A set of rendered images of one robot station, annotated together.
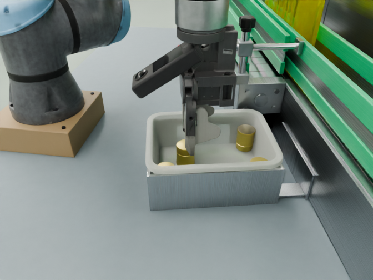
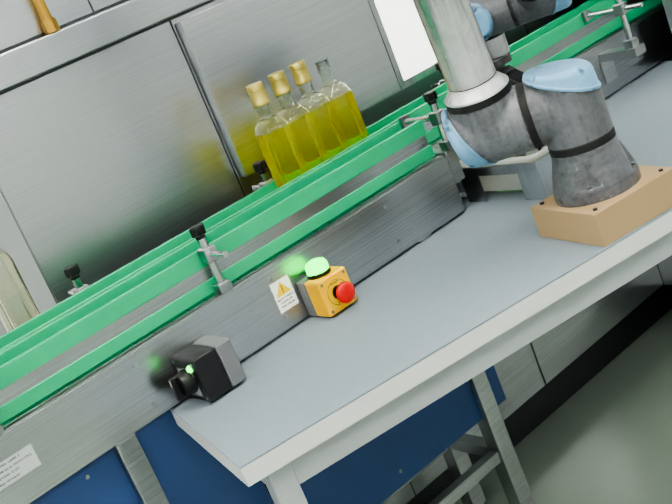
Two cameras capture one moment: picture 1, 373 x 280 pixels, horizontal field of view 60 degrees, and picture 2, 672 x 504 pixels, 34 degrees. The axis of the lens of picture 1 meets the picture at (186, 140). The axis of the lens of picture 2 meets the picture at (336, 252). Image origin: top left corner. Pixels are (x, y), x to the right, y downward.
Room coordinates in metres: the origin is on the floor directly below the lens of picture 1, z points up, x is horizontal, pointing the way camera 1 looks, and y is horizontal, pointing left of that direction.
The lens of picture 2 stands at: (1.89, 1.66, 1.41)
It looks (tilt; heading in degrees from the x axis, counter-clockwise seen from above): 16 degrees down; 241
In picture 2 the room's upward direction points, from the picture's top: 22 degrees counter-clockwise
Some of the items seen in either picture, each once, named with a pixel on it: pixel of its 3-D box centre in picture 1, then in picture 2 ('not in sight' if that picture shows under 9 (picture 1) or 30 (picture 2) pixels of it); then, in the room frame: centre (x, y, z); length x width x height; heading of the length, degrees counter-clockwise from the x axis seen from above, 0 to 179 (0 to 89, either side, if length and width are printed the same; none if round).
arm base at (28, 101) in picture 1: (43, 86); (589, 162); (0.62, 0.30, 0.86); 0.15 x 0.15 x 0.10
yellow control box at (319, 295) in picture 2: not in sight; (328, 292); (1.01, -0.03, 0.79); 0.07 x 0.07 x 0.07; 4
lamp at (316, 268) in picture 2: not in sight; (316, 267); (1.01, -0.03, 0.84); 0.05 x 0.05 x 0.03
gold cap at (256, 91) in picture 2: not in sight; (257, 94); (0.88, -0.23, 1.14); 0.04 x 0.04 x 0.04
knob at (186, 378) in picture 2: not in sight; (181, 385); (1.35, 0.00, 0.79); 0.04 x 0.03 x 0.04; 94
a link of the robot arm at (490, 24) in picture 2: not in sight; (481, 18); (0.53, 0.06, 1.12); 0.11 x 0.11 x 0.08; 43
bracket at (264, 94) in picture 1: (258, 96); (440, 165); (0.59, -0.15, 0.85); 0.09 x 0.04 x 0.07; 94
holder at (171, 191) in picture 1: (223, 157); (516, 166); (0.47, -0.07, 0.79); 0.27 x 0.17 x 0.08; 94
